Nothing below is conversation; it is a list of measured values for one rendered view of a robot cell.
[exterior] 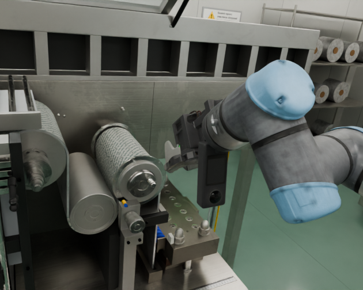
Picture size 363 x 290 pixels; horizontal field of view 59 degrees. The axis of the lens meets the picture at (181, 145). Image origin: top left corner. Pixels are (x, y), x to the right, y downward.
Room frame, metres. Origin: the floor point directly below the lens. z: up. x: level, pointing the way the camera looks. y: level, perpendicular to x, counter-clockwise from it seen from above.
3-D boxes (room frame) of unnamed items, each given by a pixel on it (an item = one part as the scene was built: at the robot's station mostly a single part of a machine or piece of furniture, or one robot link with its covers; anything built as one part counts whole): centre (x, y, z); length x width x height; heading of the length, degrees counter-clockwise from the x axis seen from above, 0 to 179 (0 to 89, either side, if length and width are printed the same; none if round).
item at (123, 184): (0.85, 0.15, 1.25); 0.26 x 0.12 x 0.12; 29
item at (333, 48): (4.35, -1.69, 0.92); 1.83 x 0.53 x 1.85; 119
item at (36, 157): (0.60, 0.30, 1.33); 0.06 x 0.06 x 0.06; 29
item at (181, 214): (0.97, 0.02, 1.00); 0.40 x 0.16 x 0.06; 29
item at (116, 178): (0.74, 0.10, 1.25); 0.15 x 0.01 x 0.15; 119
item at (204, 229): (0.85, -0.10, 1.05); 0.04 x 0.04 x 0.04
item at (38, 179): (0.55, 0.27, 1.33); 0.06 x 0.03 x 0.03; 29
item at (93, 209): (0.79, 0.26, 1.17); 0.26 x 0.12 x 0.12; 29
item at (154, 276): (0.88, 0.10, 0.92); 0.28 x 0.04 x 0.04; 29
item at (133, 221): (0.65, 0.09, 1.18); 0.04 x 0.02 x 0.04; 119
